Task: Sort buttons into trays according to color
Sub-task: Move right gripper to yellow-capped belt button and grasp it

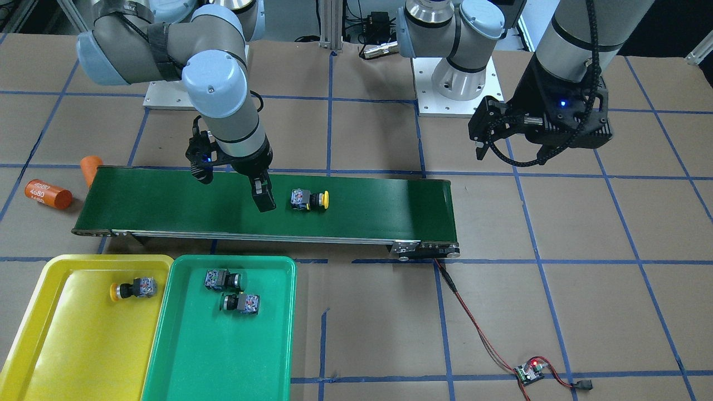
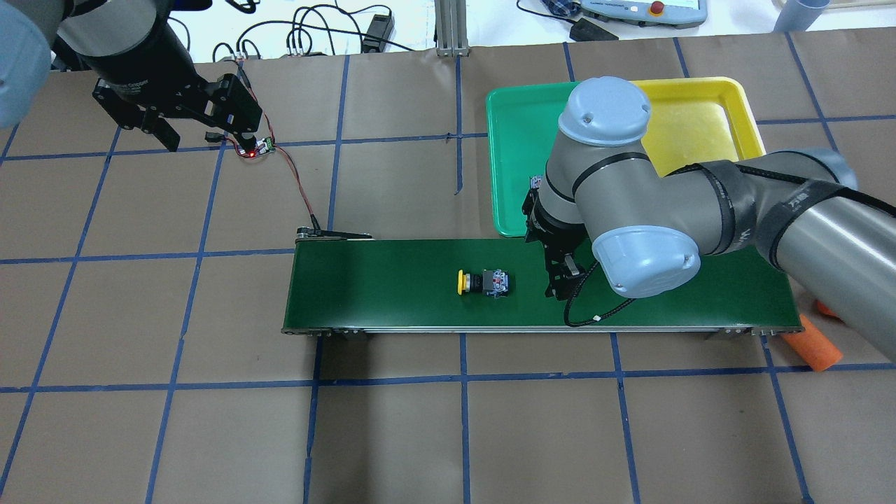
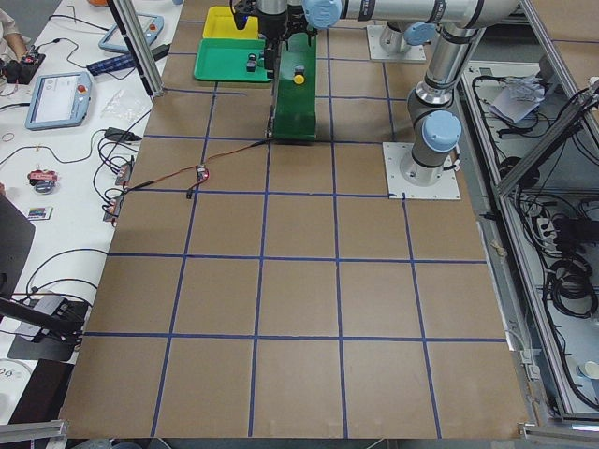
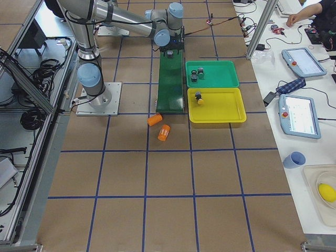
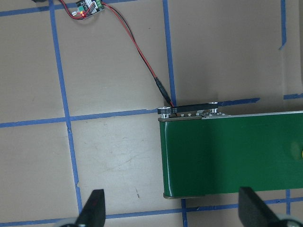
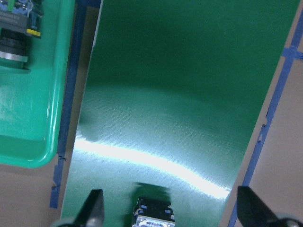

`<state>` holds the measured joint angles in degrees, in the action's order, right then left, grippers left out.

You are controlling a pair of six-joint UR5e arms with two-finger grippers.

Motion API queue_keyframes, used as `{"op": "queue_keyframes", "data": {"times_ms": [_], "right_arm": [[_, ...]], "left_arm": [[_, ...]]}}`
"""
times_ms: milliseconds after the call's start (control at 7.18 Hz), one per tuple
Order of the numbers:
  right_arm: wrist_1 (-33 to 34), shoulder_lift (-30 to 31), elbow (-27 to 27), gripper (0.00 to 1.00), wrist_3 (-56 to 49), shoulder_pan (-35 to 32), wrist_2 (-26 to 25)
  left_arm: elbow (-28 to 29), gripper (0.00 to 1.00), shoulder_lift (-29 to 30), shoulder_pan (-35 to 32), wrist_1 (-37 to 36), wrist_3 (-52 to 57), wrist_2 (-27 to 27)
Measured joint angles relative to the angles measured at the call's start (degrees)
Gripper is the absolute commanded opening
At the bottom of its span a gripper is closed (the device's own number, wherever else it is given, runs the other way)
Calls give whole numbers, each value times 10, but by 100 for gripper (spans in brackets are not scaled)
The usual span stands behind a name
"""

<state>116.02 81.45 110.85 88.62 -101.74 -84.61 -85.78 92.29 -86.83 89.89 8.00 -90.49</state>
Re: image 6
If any green push button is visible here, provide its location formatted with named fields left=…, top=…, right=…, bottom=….
left=0, top=0, right=44, bottom=69
left=131, top=183, right=176, bottom=227

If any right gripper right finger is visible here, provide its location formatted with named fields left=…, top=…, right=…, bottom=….
left=237, top=186, right=278, bottom=227

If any green conveyor belt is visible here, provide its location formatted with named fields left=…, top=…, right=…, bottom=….
left=62, top=0, right=299, bottom=227

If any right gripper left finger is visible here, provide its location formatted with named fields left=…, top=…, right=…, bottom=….
left=72, top=189, right=105, bottom=227

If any green plastic tray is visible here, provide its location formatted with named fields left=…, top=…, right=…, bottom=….
left=0, top=0, right=75, bottom=168

